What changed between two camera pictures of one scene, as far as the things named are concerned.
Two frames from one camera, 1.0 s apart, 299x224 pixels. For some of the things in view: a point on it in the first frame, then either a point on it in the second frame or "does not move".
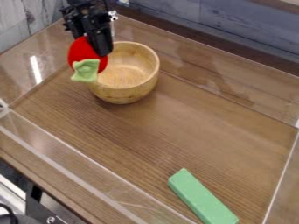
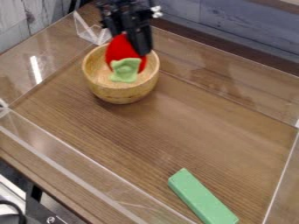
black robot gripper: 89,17 → 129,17
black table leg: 36,192 does not move
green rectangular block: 204,203 does not move
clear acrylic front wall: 95,190 does not move
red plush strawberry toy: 88,64 → 119,48
